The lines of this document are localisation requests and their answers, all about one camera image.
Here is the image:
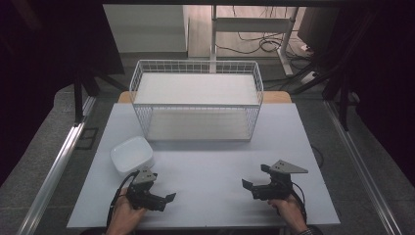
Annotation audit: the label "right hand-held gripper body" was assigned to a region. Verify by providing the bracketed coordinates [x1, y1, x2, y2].
[251, 159, 309, 201]

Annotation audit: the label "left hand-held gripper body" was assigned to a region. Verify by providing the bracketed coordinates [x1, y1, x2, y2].
[126, 166, 167, 212]

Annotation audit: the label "person's right hand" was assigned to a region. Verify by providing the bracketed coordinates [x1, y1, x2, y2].
[267, 194, 309, 235]

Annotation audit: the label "person's left hand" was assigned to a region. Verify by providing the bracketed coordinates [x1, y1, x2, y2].
[105, 187, 148, 235]

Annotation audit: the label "white square bowl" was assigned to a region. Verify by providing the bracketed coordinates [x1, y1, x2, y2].
[110, 135, 156, 177]

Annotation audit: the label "wooden table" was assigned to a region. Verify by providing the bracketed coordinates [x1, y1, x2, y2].
[116, 90, 294, 105]

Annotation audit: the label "white power strip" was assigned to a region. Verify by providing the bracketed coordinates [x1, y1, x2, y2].
[299, 70, 318, 86]

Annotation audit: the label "black metal stand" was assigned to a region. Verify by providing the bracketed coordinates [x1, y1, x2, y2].
[289, 62, 361, 132]
[71, 63, 129, 127]

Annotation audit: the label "white cabinet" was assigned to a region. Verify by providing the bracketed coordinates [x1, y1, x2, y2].
[103, 4, 191, 54]

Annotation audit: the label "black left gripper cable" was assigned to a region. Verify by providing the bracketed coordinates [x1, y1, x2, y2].
[106, 170, 141, 228]

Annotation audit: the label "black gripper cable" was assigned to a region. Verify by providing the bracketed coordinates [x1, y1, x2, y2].
[291, 181, 309, 224]
[106, 170, 141, 228]

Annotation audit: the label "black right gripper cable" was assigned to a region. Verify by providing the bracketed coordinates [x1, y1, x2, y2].
[291, 181, 309, 224]

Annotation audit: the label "thin black cable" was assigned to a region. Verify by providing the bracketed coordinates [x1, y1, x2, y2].
[309, 144, 325, 169]

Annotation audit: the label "aluminium rail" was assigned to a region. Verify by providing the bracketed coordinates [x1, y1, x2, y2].
[323, 99, 405, 235]
[15, 95, 98, 235]

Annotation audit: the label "white wire basket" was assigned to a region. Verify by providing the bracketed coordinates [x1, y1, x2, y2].
[128, 59, 265, 143]

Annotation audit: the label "black floor cables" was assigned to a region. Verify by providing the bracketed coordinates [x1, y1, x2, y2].
[215, 5, 316, 71]

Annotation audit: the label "white metal desk frame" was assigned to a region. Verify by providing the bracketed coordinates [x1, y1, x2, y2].
[209, 4, 300, 77]

